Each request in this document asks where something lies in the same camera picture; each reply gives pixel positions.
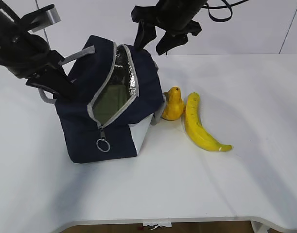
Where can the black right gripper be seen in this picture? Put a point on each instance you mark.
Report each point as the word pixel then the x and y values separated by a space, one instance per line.
pixel 173 16

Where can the navy blue lunch bag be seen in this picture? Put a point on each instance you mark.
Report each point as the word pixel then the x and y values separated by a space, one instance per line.
pixel 100 63

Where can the green lidded glass container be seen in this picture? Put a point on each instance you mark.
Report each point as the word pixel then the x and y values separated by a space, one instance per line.
pixel 110 100

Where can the yellow banana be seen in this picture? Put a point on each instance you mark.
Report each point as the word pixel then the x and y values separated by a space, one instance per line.
pixel 196 131

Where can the yellow pear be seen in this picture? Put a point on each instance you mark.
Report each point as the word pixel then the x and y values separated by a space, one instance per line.
pixel 174 104

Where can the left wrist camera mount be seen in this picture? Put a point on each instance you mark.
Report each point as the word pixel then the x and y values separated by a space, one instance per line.
pixel 40 19

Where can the white table leg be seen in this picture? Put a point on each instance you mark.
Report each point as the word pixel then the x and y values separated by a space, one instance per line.
pixel 259 227

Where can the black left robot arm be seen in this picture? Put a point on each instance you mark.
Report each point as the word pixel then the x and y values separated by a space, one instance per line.
pixel 9 25

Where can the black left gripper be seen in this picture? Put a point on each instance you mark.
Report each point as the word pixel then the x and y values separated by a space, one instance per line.
pixel 26 55

